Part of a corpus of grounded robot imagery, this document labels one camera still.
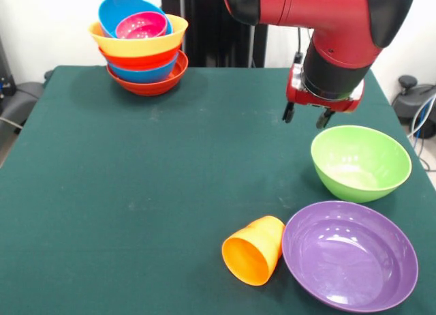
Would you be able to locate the blue and white cable bundle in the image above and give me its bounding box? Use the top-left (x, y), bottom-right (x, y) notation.
top-left (407, 93), bottom-right (436, 173)

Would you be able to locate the orange plastic cup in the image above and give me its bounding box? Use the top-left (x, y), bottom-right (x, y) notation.
top-left (221, 215), bottom-right (286, 287)

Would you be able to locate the black wall cable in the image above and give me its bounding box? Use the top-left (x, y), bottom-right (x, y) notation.
top-left (292, 25), bottom-right (315, 69)

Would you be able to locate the red-orange plastic bowl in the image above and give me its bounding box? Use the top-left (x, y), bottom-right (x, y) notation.
top-left (106, 50), bottom-right (189, 97)
top-left (98, 44), bottom-right (183, 71)

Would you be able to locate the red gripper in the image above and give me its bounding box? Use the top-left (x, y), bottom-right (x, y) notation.
top-left (281, 63), bottom-right (366, 130)

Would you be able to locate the black wheeled base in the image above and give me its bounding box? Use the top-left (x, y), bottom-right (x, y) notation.
top-left (0, 35), bottom-right (45, 128)
top-left (391, 75), bottom-right (436, 139)

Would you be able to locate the pink plastic bowl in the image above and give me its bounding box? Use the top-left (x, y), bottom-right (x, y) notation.
top-left (114, 11), bottom-right (168, 40)

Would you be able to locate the large orange plastic bowl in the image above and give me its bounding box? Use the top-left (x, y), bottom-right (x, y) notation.
top-left (88, 13), bottom-right (189, 59)

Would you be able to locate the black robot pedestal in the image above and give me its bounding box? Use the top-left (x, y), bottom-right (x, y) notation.
top-left (159, 0), bottom-right (275, 69)

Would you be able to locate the purple plastic bowl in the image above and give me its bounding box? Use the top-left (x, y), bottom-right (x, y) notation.
top-left (281, 200), bottom-right (419, 313)

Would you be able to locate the blue plastic bowl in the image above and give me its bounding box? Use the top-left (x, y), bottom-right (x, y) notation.
top-left (108, 52), bottom-right (181, 84)
top-left (98, 0), bottom-right (174, 39)

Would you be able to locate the dark green tablecloth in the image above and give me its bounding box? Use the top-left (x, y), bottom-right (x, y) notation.
top-left (0, 65), bottom-right (436, 315)

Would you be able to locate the large green plastic bowl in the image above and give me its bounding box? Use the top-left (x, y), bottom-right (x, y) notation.
top-left (310, 125), bottom-right (413, 204)

